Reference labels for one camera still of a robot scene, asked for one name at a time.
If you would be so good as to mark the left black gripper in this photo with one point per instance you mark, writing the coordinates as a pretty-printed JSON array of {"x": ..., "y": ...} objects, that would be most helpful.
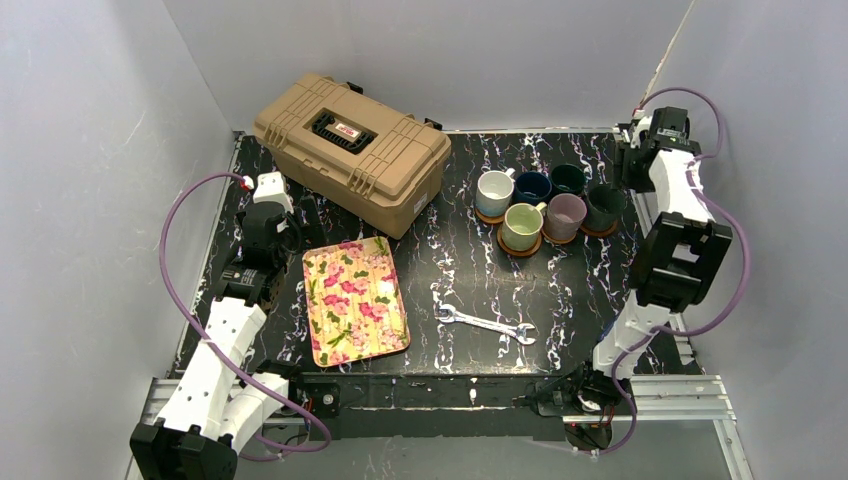
[{"x": 291, "y": 221}]

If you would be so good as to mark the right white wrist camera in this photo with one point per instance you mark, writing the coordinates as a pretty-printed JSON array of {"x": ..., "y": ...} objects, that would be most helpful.
[{"x": 633, "y": 133}]

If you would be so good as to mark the ringed orange wooden coaster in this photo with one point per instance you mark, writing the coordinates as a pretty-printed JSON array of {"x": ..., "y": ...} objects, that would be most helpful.
[{"x": 602, "y": 233}]

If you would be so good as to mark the dark grey mug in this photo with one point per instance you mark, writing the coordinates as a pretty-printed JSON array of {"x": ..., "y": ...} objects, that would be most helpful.
[{"x": 605, "y": 205}]

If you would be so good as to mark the silver double-ended wrench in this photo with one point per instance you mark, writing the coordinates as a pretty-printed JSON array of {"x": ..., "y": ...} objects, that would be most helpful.
[{"x": 447, "y": 313}]

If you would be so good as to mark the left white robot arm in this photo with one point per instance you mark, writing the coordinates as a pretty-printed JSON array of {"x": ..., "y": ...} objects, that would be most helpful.
[{"x": 202, "y": 429}]

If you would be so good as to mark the white mug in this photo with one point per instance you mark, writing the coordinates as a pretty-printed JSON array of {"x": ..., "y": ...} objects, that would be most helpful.
[{"x": 494, "y": 192}]

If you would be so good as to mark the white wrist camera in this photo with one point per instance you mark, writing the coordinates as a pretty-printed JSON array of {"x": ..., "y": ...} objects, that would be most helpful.
[
  {"x": 633, "y": 133},
  {"x": 272, "y": 191}
]

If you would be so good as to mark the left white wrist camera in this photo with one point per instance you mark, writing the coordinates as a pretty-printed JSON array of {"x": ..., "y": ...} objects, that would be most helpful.
[{"x": 272, "y": 191}]

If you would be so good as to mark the dark teal mug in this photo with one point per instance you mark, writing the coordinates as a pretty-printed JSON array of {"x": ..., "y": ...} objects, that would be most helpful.
[{"x": 567, "y": 179}]

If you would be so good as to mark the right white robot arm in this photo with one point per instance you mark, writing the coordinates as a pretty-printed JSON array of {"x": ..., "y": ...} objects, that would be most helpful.
[{"x": 676, "y": 263}]

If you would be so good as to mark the pale green mug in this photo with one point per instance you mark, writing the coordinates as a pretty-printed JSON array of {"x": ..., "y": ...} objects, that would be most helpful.
[{"x": 522, "y": 223}]

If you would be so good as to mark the lilac mug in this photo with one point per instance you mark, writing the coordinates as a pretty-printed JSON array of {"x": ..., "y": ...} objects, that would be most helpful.
[{"x": 564, "y": 215}]

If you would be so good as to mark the ringed brown wooden coaster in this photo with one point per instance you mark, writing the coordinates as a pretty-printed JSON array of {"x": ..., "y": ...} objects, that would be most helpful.
[{"x": 515, "y": 253}]

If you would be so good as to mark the light orange wooden coaster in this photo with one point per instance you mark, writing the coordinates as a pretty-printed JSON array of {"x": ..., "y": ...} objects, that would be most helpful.
[{"x": 489, "y": 220}]

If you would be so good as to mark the tan plastic toolbox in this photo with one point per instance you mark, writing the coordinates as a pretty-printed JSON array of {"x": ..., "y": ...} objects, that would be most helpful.
[{"x": 379, "y": 164}]

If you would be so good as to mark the floral serving tray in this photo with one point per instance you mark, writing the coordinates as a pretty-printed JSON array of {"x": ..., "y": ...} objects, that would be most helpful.
[{"x": 354, "y": 302}]

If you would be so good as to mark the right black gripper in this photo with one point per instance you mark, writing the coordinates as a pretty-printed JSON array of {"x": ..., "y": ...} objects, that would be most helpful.
[{"x": 631, "y": 158}]

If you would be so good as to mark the navy blue mug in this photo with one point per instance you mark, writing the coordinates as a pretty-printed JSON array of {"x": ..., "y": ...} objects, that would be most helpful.
[{"x": 532, "y": 188}]

